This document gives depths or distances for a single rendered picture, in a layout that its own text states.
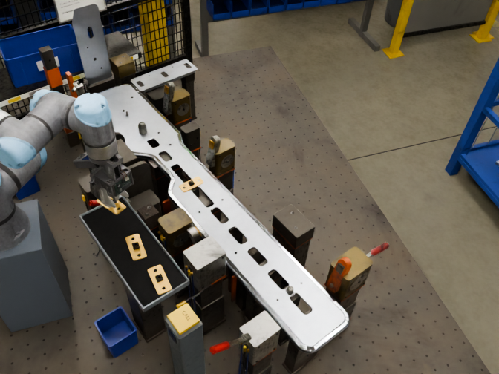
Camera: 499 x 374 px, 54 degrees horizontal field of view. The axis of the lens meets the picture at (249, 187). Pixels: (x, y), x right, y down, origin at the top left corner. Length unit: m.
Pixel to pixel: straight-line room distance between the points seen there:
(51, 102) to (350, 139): 2.59
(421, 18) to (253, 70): 2.03
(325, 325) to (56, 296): 0.86
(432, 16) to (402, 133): 1.24
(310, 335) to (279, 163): 1.02
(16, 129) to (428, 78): 3.58
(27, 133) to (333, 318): 0.93
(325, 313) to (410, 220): 1.72
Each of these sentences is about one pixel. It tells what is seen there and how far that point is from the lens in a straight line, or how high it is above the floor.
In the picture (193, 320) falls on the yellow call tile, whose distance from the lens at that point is 1.26.
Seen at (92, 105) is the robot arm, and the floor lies 1.58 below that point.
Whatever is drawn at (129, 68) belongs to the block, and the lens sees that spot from 2.25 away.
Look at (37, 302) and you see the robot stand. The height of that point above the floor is 0.84.
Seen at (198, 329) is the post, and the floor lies 1.13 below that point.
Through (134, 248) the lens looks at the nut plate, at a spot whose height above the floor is 1.17.
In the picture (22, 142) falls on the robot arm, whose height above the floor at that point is 1.56.
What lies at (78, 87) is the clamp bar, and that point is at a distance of 1.86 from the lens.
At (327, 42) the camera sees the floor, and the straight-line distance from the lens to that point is 4.49.
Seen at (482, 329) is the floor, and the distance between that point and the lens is 2.85.
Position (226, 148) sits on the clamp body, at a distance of 1.80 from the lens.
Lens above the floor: 2.28
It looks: 48 degrees down
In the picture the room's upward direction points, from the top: 3 degrees clockwise
